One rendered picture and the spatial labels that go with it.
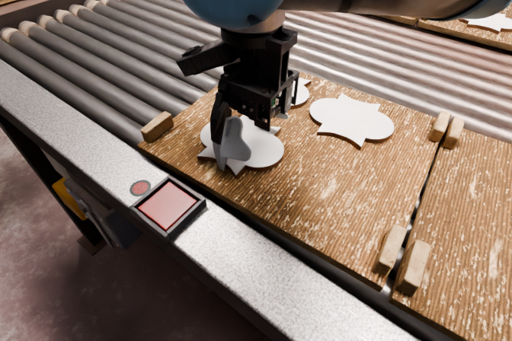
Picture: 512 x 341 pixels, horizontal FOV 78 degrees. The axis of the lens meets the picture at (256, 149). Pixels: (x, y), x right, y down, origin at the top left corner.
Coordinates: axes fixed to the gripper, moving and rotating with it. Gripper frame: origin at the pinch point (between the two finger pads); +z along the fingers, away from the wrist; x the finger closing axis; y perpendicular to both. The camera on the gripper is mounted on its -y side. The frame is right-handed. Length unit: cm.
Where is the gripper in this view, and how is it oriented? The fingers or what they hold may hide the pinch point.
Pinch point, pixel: (241, 142)
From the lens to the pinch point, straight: 50.9
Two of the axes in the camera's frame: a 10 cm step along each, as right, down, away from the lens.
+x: 5.6, -5.9, 5.9
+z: -0.1, 7.0, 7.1
